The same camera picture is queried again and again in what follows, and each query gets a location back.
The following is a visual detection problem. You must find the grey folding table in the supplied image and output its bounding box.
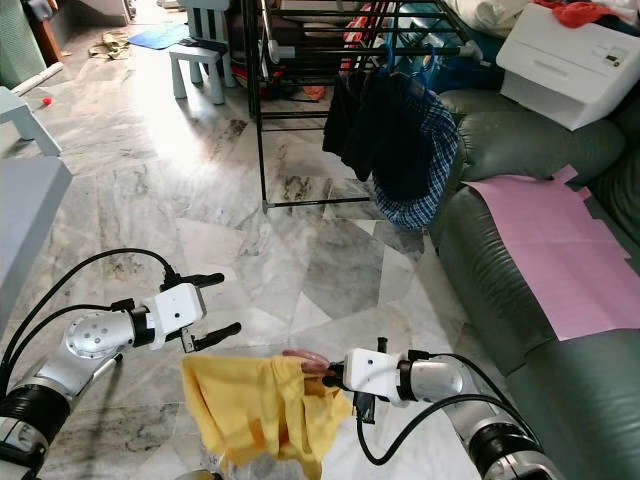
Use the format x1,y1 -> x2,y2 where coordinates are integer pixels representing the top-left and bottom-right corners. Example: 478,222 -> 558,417
0,158 -> 74,323

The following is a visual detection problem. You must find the dark green sofa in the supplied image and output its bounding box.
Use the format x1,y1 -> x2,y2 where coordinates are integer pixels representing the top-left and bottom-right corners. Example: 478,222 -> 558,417
428,88 -> 640,480

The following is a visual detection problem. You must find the green ribbed bin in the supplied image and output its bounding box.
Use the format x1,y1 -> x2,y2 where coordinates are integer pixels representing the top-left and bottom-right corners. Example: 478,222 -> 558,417
0,0 -> 52,89

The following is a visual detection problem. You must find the red striped bag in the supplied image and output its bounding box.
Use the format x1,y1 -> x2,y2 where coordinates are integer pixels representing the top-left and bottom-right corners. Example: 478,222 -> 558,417
343,0 -> 388,63

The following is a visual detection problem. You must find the blue suitcase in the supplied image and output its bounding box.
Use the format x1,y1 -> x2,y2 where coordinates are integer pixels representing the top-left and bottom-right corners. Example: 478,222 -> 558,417
395,0 -> 483,63

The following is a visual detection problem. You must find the red plastic clothes hanger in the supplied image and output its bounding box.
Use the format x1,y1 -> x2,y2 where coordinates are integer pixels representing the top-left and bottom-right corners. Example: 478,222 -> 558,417
281,347 -> 332,380

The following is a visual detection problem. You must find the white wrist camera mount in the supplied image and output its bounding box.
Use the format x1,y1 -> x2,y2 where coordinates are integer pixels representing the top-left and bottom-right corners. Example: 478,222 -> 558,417
154,283 -> 210,350
342,347 -> 403,404

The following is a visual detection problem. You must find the dark navy garment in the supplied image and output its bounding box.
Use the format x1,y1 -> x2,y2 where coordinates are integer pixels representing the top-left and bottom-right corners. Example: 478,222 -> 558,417
322,65 -> 438,203

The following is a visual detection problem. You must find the yellow garment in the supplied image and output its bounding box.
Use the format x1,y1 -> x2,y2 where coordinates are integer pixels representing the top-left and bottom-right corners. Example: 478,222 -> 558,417
181,352 -> 354,480

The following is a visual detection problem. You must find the white paper roll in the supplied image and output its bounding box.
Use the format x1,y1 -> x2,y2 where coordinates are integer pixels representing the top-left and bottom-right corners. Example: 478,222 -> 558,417
27,62 -> 67,91

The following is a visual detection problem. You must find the blue floor mat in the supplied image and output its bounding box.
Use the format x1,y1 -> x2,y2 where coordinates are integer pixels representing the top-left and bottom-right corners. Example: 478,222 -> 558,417
127,22 -> 192,52

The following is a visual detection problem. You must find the beige floor cloth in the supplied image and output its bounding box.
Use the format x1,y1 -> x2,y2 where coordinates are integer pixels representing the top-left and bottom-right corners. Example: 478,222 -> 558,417
87,32 -> 132,62

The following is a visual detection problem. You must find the beige pillow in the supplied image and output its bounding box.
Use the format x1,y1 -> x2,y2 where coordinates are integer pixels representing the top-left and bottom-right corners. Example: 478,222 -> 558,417
445,0 -> 533,37

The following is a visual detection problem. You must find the blue plaid shirt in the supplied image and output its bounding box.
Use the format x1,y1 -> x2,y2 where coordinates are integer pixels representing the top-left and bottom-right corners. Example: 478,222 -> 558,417
372,85 -> 462,234

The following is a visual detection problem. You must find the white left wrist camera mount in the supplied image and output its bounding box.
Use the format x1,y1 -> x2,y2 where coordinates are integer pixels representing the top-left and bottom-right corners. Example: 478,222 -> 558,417
154,283 -> 210,350

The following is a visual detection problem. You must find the black metal drying rack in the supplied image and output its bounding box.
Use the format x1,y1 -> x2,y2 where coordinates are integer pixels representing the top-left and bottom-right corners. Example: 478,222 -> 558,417
245,0 -> 488,212

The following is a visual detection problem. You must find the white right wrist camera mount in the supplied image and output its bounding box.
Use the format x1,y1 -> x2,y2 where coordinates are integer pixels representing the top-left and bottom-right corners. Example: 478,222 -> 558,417
342,347 -> 403,404

